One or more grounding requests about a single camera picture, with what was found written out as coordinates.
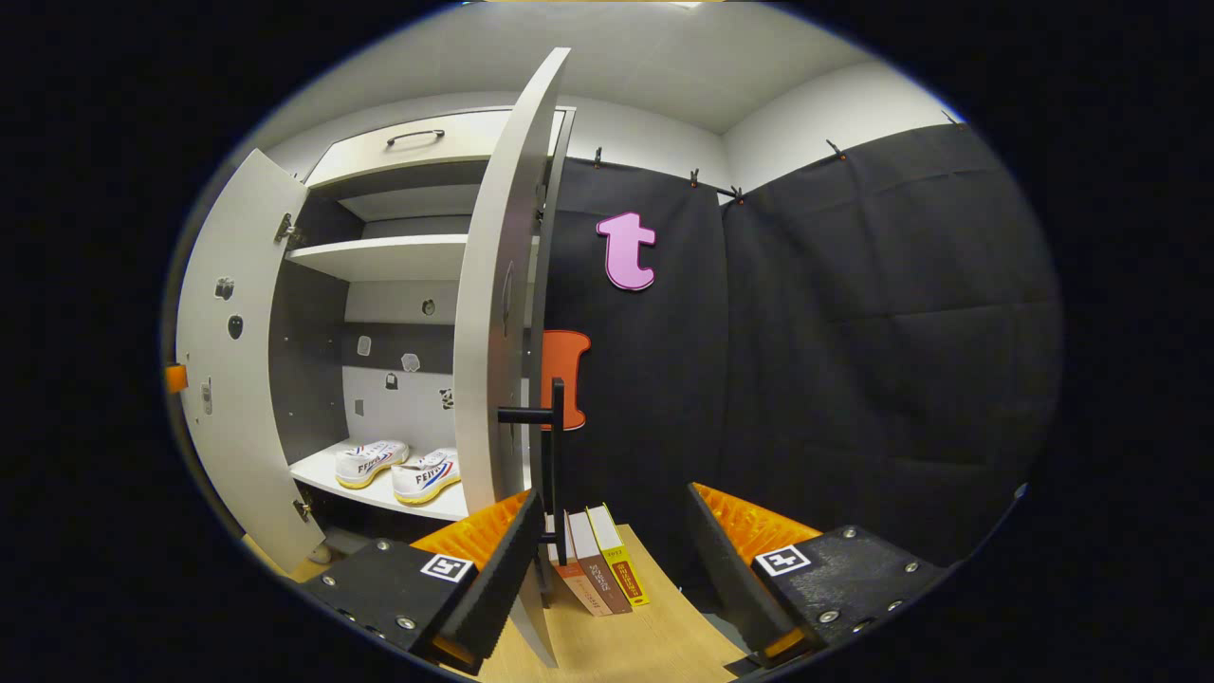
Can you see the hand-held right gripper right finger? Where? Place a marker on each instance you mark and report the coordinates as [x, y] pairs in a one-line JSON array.
[[730, 579]]

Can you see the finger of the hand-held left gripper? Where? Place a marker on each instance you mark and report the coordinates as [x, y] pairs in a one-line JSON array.
[[175, 378]]

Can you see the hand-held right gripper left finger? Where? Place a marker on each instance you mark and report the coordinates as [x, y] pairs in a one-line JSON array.
[[488, 583]]

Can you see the white cabinet door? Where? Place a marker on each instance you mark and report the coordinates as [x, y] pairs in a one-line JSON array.
[[493, 332], [237, 427]]

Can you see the white canvas shoe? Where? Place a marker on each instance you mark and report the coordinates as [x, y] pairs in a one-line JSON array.
[[370, 462], [427, 476]]

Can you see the white and grey shoe cabinet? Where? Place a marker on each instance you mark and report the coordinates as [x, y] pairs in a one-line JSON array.
[[398, 256]]

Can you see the orange spine book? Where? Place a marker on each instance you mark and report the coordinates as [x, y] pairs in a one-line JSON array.
[[586, 583]]

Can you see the yellow spine book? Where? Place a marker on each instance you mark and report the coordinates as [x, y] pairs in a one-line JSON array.
[[624, 562]]

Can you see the brown spine book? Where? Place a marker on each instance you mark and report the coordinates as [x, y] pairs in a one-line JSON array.
[[604, 572]]

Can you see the black backdrop cloth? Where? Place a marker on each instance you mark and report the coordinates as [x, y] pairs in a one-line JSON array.
[[854, 360]]

